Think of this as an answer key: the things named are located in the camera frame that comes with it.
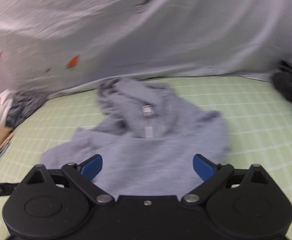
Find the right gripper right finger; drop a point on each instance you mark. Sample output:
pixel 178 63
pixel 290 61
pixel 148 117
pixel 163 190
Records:
pixel 240 203

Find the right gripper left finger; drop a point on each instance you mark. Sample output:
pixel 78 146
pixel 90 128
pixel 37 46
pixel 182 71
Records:
pixel 52 204

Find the grey zip hoodie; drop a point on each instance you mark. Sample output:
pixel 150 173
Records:
pixel 147 140

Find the blue plaid shirt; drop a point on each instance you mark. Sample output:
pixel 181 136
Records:
pixel 24 104

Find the white folded garment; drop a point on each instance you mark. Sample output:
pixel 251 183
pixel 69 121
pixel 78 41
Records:
pixel 6 100

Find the grey carrot print blanket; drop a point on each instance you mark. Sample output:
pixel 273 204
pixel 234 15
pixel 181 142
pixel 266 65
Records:
pixel 56 45

